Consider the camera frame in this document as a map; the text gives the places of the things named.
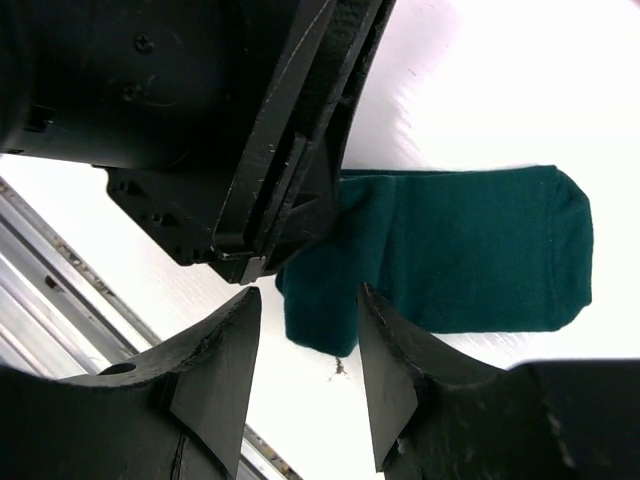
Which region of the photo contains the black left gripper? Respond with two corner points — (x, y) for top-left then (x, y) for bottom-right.
(1, 1), (370, 284)

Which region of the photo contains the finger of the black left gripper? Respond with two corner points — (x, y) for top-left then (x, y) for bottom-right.
(264, 1), (394, 275)

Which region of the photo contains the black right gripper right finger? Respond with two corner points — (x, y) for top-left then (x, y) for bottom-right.
(357, 284), (639, 479)

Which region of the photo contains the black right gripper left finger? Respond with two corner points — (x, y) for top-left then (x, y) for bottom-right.
(1, 287), (261, 479)

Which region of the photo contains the dark green sock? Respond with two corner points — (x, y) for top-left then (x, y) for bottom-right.
(275, 166), (594, 357)

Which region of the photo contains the aluminium mounting rail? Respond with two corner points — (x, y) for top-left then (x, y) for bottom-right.
(1, 184), (295, 479)

